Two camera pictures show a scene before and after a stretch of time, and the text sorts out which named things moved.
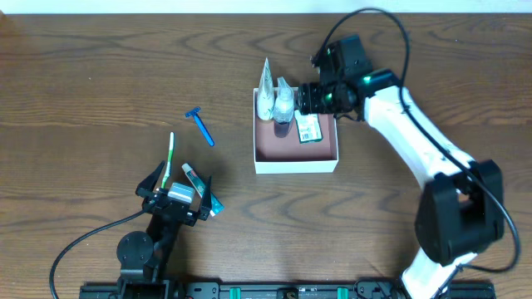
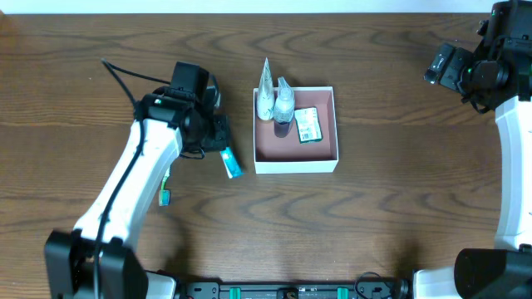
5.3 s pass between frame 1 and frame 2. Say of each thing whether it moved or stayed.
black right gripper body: moved
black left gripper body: moved
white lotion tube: stayed
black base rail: stayed
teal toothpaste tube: moved
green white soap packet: stayed
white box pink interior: stayed
